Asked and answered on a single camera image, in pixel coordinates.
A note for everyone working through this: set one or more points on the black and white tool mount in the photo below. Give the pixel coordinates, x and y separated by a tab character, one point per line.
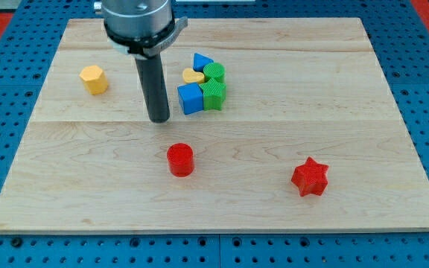
148	46

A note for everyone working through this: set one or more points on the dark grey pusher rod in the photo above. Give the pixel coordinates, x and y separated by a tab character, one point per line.
152	80

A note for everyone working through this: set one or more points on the red cylinder block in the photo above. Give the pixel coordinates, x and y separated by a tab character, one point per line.
180	159

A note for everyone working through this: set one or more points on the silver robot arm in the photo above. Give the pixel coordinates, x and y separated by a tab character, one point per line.
144	29

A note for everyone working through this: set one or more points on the blue cube block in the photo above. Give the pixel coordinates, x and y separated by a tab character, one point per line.
190	98

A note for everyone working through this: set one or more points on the yellow heart block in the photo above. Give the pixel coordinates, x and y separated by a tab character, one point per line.
189	75

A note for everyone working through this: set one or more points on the blue triangle block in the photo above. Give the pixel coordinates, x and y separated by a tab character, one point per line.
200	61

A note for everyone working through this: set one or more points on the yellow hexagon block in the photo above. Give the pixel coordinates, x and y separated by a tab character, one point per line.
94	80

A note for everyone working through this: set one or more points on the green cylinder block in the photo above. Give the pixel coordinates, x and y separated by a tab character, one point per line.
214	71

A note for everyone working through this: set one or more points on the green star block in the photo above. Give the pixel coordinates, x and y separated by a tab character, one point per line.
214	94

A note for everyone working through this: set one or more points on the light wooden board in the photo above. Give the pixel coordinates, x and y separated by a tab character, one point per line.
300	87

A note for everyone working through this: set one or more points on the red star block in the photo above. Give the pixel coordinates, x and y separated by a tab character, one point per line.
310	178

